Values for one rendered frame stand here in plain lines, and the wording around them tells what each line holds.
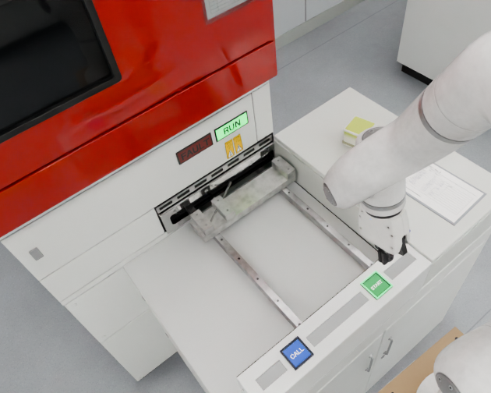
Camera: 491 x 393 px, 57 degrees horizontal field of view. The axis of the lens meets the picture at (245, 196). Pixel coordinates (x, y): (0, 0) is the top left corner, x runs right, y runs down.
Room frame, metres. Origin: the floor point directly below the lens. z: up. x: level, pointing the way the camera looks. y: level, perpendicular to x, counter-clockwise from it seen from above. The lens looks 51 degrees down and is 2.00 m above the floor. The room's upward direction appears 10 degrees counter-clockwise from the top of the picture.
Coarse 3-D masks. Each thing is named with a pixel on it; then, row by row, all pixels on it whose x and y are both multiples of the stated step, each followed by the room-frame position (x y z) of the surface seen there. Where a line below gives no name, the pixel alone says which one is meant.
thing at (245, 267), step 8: (216, 240) 0.79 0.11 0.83; (224, 240) 0.77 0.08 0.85; (224, 248) 0.75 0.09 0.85; (232, 248) 0.74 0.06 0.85; (232, 256) 0.71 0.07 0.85; (240, 256) 0.71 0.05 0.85; (240, 264) 0.68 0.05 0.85; (248, 264) 0.67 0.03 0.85; (248, 272) 0.65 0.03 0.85; (256, 280) 0.62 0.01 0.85; (264, 288) 0.59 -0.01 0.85; (272, 296) 0.56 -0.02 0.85; (280, 304) 0.54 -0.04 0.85; (280, 312) 0.53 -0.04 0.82; (288, 312) 0.51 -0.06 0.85; (288, 320) 0.49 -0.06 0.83; (296, 320) 0.48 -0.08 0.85
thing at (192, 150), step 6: (204, 138) 0.94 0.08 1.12; (210, 138) 0.95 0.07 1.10; (198, 144) 0.93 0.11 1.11; (204, 144) 0.94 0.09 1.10; (210, 144) 0.95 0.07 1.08; (186, 150) 0.91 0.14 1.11; (192, 150) 0.92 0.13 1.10; (198, 150) 0.93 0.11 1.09; (180, 156) 0.90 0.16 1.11; (186, 156) 0.91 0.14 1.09; (192, 156) 0.92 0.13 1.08; (180, 162) 0.90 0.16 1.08
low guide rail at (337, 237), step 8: (280, 192) 0.94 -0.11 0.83; (288, 192) 0.91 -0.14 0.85; (288, 200) 0.90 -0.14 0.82; (296, 200) 0.87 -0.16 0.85; (304, 208) 0.84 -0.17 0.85; (312, 216) 0.80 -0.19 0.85; (320, 224) 0.77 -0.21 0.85; (328, 224) 0.76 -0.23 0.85; (328, 232) 0.74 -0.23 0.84; (336, 232) 0.73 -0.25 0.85; (336, 240) 0.71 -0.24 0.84; (344, 240) 0.70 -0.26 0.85; (344, 248) 0.68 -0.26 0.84; (352, 248) 0.67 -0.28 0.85; (352, 256) 0.65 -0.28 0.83; (360, 256) 0.64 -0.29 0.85; (360, 264) 0.63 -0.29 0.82; (368, 264) 0.61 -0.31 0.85
